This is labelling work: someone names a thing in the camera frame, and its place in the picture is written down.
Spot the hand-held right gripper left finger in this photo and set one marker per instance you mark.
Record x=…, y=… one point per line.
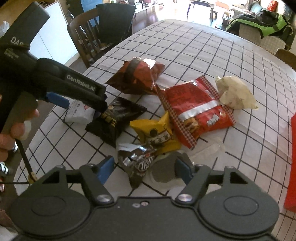
x=105, y=170

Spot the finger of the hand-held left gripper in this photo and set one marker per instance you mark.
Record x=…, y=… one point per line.
x=57, y=99
x=97, y=104

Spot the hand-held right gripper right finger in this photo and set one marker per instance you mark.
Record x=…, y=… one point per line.
x=183, y=170

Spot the white packet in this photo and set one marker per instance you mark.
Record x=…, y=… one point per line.
x=77, y=113

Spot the black snack packet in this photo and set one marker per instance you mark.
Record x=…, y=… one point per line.
x=115, y=120

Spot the dark silver foil snack packet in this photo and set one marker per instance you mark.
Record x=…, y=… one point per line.
x=136, y=162

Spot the clear plastic packet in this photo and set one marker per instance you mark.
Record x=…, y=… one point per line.
x=208, y=148

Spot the yellow snack packet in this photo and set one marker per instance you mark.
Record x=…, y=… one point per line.
x=157, y=136

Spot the dark red foil snack bag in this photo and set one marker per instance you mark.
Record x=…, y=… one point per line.
x=136, y=76

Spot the cream translucent snack packet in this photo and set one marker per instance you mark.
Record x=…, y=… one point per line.
x=235, y=93

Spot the red cardboard box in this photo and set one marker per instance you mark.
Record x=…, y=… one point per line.
x=291, y=166

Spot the person's left hand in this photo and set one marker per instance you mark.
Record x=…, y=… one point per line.
x=7, y=143

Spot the white cabinet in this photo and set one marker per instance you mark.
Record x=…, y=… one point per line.
x=53, y=39

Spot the wooden dining chair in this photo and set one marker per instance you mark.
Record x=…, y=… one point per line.
x=81, y=34
x=286, y=58

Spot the black cloth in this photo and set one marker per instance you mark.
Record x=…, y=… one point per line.
x=115, y=20

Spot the coffee table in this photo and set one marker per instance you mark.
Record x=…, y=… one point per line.
x=201, y=3

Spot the white and yellow armchair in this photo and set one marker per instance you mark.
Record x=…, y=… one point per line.
x=266, y=44

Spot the green and black jacket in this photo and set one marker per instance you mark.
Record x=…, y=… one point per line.
x=277, y=23

